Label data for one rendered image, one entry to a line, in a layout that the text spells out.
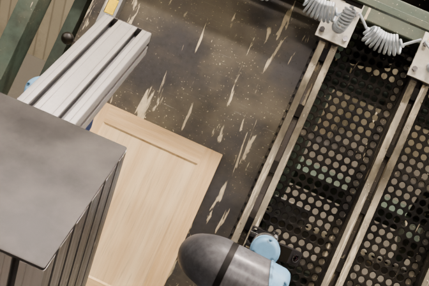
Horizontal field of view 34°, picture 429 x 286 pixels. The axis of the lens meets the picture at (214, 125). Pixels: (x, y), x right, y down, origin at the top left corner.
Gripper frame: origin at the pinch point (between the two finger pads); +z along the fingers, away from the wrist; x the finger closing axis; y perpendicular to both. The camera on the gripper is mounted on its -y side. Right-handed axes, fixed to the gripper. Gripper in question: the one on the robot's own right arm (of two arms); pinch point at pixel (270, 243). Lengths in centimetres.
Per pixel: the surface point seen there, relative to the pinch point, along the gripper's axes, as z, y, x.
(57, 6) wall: 209, 169, -64
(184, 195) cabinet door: 0.1, 29.6, -2.3
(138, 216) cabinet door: 0.2, 39.9, 9.2
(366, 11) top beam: -8, 2, -75
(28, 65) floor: 225, 175, -23
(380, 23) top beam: -7, -3, -73
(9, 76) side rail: 1, 96, -13
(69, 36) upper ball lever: -14, 79, -31
